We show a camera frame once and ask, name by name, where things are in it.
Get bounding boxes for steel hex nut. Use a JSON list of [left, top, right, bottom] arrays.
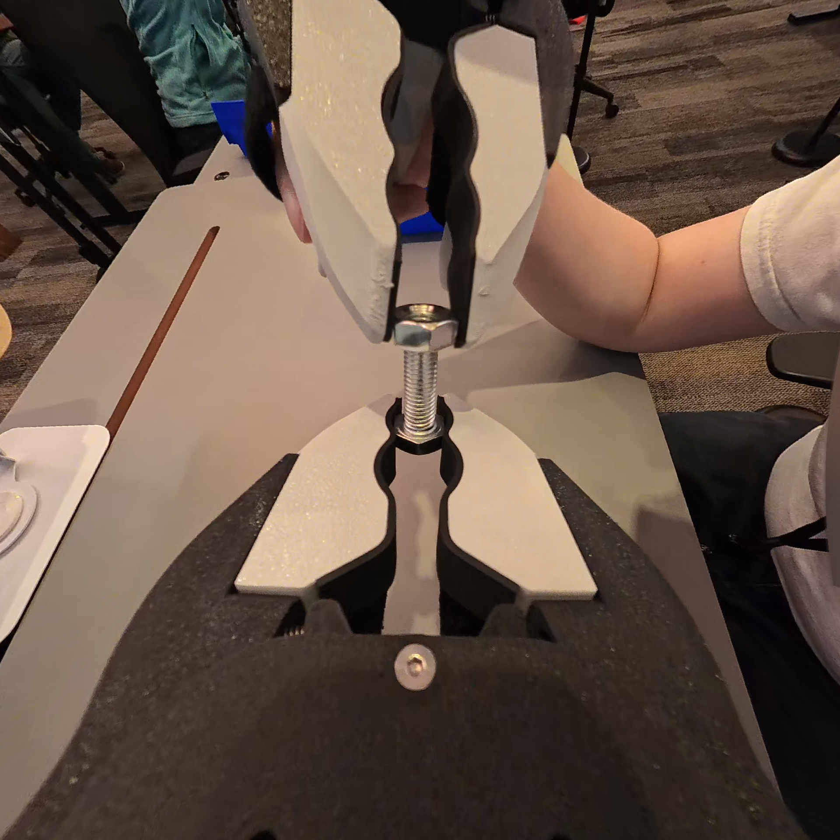
[[392, 303, 460, 350]]

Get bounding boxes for person's right hand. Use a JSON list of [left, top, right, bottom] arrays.
[[280, 166, 437, 244]]

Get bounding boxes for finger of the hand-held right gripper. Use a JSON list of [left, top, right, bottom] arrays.
[[277, 0, 404, 345], [428, 24, 551, 349]]

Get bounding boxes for steel hex bolt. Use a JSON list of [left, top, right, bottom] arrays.
[[392, 346, 450, 455]]

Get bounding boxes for black chair armrest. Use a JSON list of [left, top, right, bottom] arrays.
[[766, 331, 840, 389]]

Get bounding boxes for blue plastic bin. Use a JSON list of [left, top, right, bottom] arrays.
[[399, 209, 448, 242], [210, 100, 277, 160]]

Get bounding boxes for black office chair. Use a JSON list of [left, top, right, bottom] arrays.
[[0, 0, 201, 188]]

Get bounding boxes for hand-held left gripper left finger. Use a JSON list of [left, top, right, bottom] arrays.
[[234, 394, 399, 601]]

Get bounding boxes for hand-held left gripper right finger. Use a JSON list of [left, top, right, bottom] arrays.
[[437, 394, 599, 602]]

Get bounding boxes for person's right forearm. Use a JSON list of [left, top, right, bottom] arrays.
[[515, 156, 664, 352]]

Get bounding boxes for black round stand base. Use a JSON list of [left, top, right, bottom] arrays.
[[771, 97, 840, 169]]

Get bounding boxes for white stand base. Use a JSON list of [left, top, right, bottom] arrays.
[[0, 424, 111, 641]]

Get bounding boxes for person's dark trousers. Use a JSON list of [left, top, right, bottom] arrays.
[[659, 407, 840, 840]]

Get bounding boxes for black pole stand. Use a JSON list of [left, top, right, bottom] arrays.
[[564, 0, 599, 175]]

